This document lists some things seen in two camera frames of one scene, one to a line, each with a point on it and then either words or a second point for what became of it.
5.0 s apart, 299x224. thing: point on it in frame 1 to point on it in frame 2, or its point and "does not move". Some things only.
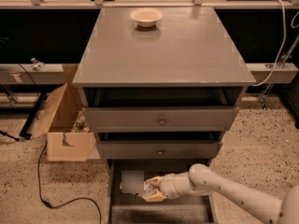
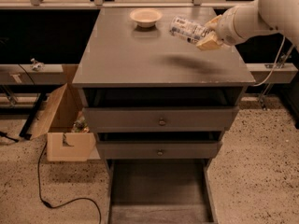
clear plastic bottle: [133, 182] to [188, 31]
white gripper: [167, 186] to [226, 26]
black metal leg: [30, 120] does not move
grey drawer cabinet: [160, 99] does not move
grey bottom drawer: [131, 208] does not move
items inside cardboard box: [80, 125] does not move
